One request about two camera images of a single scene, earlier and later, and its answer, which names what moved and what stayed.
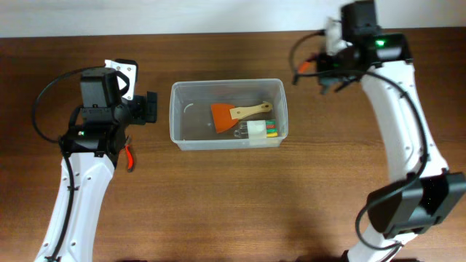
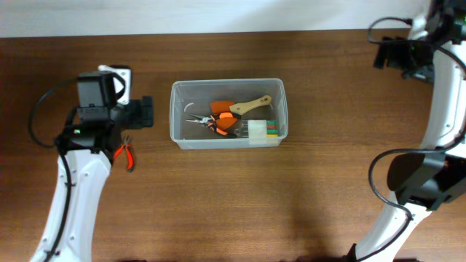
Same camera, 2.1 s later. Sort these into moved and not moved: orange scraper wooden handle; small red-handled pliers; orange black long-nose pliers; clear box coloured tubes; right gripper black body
Moved: orange scraper wooden handle; right gripper black body; orange black long-nose pliers
Not moved: clear box coloured tubes; small red-handled pliers
